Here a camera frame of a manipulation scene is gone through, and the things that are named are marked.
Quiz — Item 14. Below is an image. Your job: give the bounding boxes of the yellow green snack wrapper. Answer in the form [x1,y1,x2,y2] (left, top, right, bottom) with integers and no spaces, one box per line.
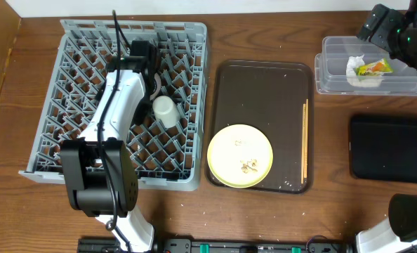
[355,58,393,77]

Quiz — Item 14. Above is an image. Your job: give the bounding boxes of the yellow plate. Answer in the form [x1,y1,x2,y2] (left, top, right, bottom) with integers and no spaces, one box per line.
[207,124,273,188]

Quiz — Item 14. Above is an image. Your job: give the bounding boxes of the pink bowl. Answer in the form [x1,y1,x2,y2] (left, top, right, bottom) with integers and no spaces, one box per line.
[150,72,161,100]

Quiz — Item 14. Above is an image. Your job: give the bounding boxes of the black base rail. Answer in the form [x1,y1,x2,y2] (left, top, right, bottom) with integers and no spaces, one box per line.
[77,238,356,253]

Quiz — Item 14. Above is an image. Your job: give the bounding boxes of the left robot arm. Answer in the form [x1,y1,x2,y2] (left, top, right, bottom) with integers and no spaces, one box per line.
[60,41,162,252]

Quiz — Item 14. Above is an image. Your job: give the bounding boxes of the wooden chopstick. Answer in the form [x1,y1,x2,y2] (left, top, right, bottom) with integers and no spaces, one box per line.
[304,98,309,179]
[301,103,306,184]

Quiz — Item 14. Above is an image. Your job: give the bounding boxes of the clear plastic waste bin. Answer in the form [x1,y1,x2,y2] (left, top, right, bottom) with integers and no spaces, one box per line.
[315,36,417,96]

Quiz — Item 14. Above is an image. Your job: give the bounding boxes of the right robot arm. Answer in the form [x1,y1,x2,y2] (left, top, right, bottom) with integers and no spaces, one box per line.
[355,1,417,253]

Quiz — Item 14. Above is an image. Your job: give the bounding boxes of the white cup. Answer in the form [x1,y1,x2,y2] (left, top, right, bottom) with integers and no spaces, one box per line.
[152,96,180,128]

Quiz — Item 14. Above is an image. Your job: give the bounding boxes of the crumpled white tissue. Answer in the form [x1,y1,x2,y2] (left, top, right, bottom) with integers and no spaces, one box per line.
[345,55,383,88]

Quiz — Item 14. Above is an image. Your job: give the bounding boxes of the food scraps on plate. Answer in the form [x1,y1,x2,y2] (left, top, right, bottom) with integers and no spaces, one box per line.
[240,159,258,174]

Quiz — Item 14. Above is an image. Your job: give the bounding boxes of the black waste bin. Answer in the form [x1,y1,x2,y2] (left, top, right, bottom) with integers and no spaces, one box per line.
[349,115,417,183]

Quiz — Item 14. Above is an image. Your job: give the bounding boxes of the grey plastic dishwasher rack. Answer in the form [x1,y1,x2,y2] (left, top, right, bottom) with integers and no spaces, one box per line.
[22,20,209,191]

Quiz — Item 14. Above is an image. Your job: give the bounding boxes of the dark brown serving tray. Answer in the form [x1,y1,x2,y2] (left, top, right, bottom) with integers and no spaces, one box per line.
[206,60,315,195]

